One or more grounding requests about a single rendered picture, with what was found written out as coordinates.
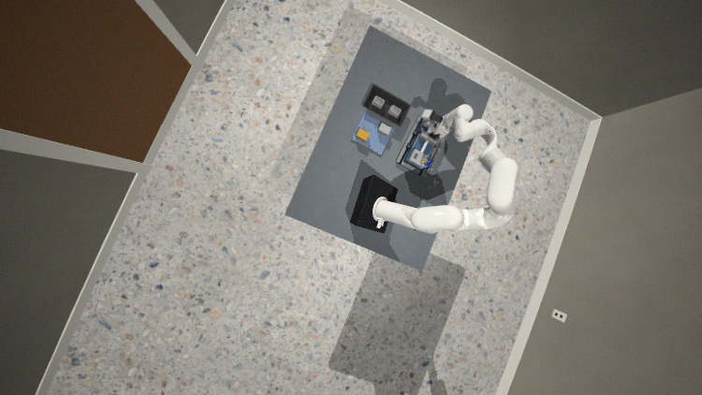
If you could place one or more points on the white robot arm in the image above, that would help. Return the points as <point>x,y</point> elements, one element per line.
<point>504,173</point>

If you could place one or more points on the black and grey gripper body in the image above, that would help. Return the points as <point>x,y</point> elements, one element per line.
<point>440,128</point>

